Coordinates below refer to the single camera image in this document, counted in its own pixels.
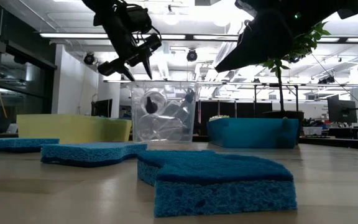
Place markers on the green potted plant black pot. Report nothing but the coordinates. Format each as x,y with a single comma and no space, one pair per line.
306,43

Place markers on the black aluminium table frame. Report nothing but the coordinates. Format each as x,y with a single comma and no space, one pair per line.
337,143

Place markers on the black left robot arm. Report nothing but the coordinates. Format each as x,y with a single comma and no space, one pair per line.
110,25

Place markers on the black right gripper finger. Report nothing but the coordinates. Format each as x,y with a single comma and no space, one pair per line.
266,40

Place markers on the dark flat screen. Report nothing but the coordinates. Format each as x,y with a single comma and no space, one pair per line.
102,107

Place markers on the fluorescent ceiling light strip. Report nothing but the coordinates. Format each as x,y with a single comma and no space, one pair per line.
172,36
73,35
216,37

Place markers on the clear plastic bin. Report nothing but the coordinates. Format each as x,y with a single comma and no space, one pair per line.
138,124

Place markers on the black computer monitor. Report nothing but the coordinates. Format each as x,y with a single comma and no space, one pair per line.
342,110

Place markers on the black storage cabinet row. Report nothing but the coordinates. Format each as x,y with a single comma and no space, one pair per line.
235,109

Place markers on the blue dish brush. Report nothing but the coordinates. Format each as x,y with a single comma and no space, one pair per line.
219,118

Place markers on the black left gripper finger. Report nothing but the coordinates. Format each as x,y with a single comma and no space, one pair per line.
147,63
125,71

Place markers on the blue plastic bin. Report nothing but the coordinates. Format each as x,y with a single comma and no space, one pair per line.
253,133

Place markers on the dark office desk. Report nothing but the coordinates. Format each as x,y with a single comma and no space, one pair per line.
346,133

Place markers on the black ceiling spotlight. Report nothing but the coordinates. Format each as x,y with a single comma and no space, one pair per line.
89,58
192,55

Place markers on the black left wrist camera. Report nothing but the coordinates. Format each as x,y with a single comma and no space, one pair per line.
138,18

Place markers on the blue wavy kitchen sponge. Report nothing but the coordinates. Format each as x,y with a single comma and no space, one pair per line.
89,152
17,144
216,186

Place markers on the yellow plastic bin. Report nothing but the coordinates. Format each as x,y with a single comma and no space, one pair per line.
73,129

